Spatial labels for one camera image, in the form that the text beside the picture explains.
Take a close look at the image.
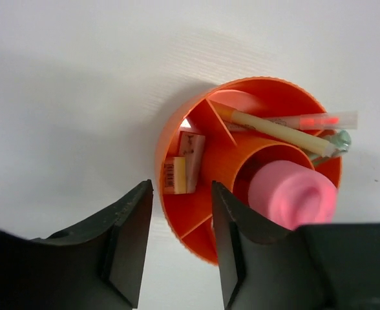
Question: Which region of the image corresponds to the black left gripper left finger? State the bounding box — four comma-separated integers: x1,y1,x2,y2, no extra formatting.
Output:
0,180,153,309

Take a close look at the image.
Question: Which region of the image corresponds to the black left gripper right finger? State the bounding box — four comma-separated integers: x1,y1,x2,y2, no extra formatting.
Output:
211,181,380,309

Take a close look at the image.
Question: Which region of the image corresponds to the pink capped glue bottle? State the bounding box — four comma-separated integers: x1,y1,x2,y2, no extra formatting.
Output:
248,160,337,230

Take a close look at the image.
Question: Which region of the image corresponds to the small tan barcode box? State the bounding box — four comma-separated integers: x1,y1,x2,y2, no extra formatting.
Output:
164,157,187,194

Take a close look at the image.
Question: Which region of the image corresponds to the green glue stick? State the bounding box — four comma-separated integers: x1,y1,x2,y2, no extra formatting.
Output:
306,130,352,167

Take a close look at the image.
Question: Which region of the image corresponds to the grey white eraser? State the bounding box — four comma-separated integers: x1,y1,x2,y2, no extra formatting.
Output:
178,131,206,194

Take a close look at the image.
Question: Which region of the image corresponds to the orange round divided container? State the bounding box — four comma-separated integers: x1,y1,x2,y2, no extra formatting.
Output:
155,77,324,265

